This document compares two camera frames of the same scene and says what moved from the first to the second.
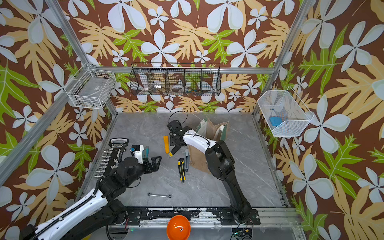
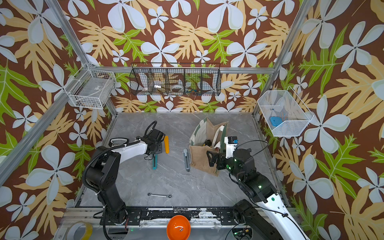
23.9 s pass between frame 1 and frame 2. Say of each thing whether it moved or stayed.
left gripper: moved
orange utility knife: stayed
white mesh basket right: stayed
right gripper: moved
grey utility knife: stayed
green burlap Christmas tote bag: stayed
